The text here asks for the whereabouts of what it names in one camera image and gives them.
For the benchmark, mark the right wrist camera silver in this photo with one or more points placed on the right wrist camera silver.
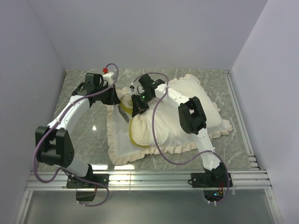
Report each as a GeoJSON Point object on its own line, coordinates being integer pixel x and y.
{"type": "Point", "coordinates": [135, 90]}

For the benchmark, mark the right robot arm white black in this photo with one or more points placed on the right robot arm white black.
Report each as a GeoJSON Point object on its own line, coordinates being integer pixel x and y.
{"type": "Point", "coordinates": [192, 120]}

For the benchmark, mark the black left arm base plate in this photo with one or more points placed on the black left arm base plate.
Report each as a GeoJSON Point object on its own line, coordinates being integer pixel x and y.
{"type": "Point", "coordinates": [86, 187]}

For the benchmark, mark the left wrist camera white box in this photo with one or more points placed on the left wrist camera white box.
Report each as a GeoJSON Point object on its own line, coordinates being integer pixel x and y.
{"type": "Point", "coordinates": [110, 77]}

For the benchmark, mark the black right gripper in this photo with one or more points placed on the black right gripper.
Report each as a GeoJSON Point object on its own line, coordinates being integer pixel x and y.
{"type": "Point", "coordinates": [138, 107]}

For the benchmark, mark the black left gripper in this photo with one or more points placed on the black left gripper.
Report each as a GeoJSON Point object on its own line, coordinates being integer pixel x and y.
{"type": "Point", "coordinates": [114, 98]}

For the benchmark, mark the aluminium mounting rail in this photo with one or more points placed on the aluminium mounting rail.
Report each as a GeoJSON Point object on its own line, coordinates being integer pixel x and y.
{"type": "Point", "coordinates": [155, 180]}

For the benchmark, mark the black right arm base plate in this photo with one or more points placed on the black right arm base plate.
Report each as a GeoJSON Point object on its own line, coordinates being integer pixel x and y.
{"type": "Point", "coordinates": [214, 187]}

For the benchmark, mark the cream pillow with yellow edge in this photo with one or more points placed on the cream pillow with yellow edge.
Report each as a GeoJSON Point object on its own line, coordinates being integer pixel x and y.
{"type": "Point", "coordinates": [138, 126]}

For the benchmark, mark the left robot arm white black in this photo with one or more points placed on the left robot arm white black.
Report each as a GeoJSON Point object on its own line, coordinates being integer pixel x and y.
{"type": "Point", "coordinates": [53, 143]}

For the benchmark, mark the white pillowcase with peach ruffles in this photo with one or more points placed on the white pillowcase with peach ruffles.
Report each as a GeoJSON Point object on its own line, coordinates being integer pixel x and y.
{"type": "Point", "coordinates": [165, 133]}

